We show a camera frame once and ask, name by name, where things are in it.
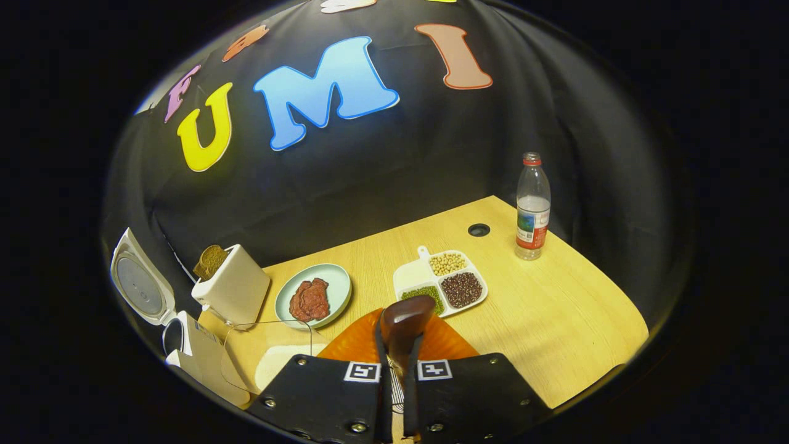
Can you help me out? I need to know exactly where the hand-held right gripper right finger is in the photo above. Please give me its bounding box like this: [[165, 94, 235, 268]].
[[404, 314, 552, 444]]

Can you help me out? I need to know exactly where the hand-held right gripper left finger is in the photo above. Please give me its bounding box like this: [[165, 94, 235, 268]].
[[247, 308, 393, 444]]

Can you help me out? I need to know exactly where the dark wooden spoon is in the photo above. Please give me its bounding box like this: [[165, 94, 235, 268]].
[[379, 295, 436, 377]]

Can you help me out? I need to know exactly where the white rice cooker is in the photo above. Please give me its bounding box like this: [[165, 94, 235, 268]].
[[111, 228, 250, 408]]

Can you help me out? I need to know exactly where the cream cutting board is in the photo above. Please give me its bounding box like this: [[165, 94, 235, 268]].
[[255, 344, 327, 392]]

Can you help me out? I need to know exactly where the red meat piece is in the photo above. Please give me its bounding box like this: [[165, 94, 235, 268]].
[[288, 281, 313, 322], [302, 277, 332, 320]]

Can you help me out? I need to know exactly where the pale green plate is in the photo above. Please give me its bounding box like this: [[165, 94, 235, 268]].
[[275, 263, 352, 329]]

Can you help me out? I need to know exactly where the white divided bean dish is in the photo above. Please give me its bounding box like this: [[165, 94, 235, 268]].
[[393, 246, 488, 317]]

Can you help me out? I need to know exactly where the white toaster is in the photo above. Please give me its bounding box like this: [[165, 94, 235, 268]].
[[191, 244, 271, 326]]

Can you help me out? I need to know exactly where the brown bread slice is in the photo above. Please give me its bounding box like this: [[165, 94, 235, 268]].
[[193, 245, 230, 279]]

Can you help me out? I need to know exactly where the clear plastic water bottle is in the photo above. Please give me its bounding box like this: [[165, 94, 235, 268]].
[[515, 152, 551, 260]]

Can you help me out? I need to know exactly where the black backdrop cloth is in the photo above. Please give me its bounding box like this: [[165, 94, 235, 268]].
[[102, 0, 694, 346]]

